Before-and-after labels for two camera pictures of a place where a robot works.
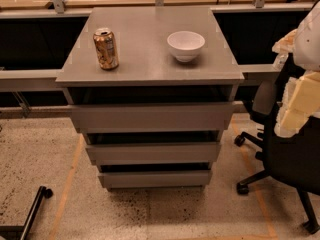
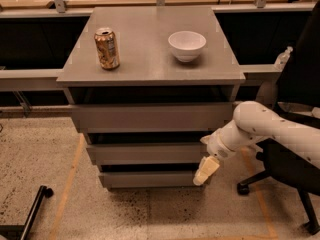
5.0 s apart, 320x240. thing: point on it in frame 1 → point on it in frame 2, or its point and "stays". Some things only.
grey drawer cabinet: (153, 122) stays
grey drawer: (156, 153) stays
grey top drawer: (197, 118) stays
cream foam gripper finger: (299, 102) → (220, 149)
